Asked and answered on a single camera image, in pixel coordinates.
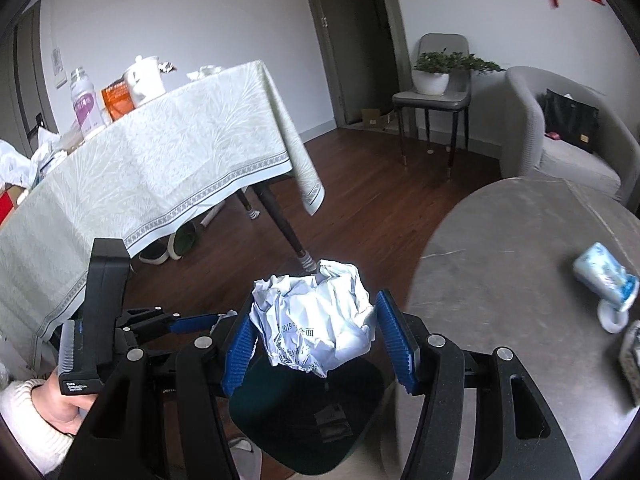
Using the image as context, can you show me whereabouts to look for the person's left forearm white sleeve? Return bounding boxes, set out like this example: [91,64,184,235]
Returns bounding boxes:
[0,379,76,476]

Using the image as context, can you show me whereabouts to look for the potted plant white pot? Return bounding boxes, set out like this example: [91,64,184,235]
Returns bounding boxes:
[412,50,506,96]

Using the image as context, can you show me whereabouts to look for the grey-green door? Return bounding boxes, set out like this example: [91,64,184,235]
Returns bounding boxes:
[298,0,408,128]

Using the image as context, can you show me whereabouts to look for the dark dining table legs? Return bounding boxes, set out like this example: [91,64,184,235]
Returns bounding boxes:
[240,182,321,276]

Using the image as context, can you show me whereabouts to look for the white-soled shoe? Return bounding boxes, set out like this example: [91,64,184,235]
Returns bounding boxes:
[139,240,173,266]

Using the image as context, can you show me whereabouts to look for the dark green trash bin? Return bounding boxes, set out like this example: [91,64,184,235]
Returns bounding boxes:
[227,345,386,476]

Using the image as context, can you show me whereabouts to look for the white tape ring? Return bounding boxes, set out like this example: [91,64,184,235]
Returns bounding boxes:
[598,300,631,333]

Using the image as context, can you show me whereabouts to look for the green shoe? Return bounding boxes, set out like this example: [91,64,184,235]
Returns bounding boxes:
[167,222,200,261]

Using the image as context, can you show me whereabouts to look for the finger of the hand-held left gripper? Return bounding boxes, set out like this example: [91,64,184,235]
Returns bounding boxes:
[120,306,224,336]

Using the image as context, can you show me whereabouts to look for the blue white tissue pack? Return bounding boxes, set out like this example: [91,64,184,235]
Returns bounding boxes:
[572,242,640,306]

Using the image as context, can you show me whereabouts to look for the dark side door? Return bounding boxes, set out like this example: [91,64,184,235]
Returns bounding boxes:
[12,7,51,146]

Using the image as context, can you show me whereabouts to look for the table with white cloth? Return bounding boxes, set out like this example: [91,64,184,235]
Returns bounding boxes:
[0,60,326,356]

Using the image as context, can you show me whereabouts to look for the grey dining chair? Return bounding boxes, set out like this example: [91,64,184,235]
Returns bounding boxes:
[391,33,473,181]

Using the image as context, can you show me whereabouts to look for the grey armchair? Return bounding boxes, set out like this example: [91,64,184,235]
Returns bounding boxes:
[501,66,640,206]

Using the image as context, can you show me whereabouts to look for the round grey coffee table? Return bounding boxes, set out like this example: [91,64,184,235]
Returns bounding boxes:
[395,176,640,480]

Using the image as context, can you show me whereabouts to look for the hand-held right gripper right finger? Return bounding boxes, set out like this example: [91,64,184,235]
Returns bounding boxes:
[375,289,581,480]

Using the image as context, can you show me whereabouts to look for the person's left hand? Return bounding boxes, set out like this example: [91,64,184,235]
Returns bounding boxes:
[31,367,98,436]

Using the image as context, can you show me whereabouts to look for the orange box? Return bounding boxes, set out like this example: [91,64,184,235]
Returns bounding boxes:
[101,79,135,122]

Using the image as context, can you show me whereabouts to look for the large paper ball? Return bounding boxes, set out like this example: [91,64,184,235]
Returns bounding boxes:
[251,259,377,378]

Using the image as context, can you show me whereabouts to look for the black handbag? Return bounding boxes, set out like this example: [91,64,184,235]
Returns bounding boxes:
[541,89,600,155]

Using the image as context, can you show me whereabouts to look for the white plastic bags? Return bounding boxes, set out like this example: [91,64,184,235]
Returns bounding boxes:
[0,127,66,196]

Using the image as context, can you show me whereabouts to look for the white kettle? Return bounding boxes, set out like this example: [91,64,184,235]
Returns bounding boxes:
[122,55,167,107]

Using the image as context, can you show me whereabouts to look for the purple white bottle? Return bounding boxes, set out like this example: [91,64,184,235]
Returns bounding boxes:
[69,67,108,133]

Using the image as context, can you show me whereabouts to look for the grey slipper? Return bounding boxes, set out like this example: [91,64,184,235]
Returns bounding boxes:
[227,437,263,480]

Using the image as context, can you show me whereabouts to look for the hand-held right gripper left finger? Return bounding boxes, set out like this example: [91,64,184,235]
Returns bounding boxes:
[62,305,261,480]

